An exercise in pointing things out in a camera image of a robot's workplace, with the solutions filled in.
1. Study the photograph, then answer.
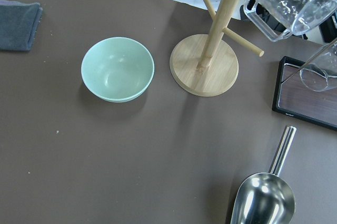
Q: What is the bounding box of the steel ice scoop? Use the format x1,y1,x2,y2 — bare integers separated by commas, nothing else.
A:
230,125,296,223

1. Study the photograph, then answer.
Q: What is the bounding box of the wine glass rack tray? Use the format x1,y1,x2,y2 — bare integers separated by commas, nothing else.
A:
272,56,336,131

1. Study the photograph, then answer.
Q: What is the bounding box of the mint green bowl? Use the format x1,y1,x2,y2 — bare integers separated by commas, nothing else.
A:
81,37,155,103

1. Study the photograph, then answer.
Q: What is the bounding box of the grey folded cloth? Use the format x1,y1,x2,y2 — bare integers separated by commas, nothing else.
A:
1,0,43,51

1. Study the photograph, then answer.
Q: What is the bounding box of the wooden cup tree stand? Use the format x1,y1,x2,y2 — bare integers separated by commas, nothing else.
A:
170,0,264,97

